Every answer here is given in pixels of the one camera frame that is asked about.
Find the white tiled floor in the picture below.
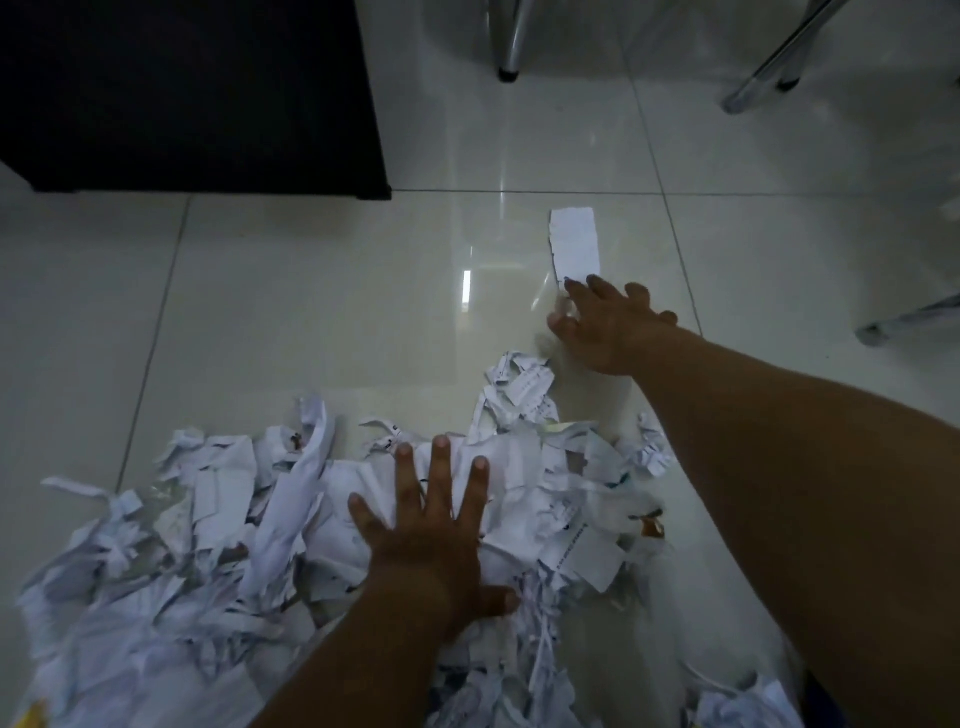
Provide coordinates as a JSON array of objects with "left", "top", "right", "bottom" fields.
[{"left": 0, "top": 0, "right": 960, "bottom": 728}]

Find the black chrome chair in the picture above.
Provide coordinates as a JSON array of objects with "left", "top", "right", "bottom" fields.
[{"left": 721, "top": 0, "right": 960, "bottom": 348}]

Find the person's right forearm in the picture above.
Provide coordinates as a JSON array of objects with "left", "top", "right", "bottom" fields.
[{"left": 629, "top": 326, "right": 960, "bottom": 728}]

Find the black table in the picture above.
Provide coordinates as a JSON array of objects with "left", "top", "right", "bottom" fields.
[{"left": 0, "top": 0, "right": 393, "bottom": 202}]

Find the red chrome chair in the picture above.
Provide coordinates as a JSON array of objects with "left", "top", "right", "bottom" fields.
[{"left": 485, "top": 0, "right": 834, "bottom": 93}]

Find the person's left hand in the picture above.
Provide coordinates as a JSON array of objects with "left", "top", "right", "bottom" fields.
[{"left": 347, "top": 434, "right": 520, "bottom": 639}]

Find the person's right hand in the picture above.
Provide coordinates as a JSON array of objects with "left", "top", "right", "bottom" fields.
[{"left": 547, "top": 275, "right": 680, "bottom": 376}]

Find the pile of shredded white paper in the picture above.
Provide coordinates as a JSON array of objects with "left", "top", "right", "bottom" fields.
[{"left": 14, "top": 348, "right": 808, "bottom": 728}]

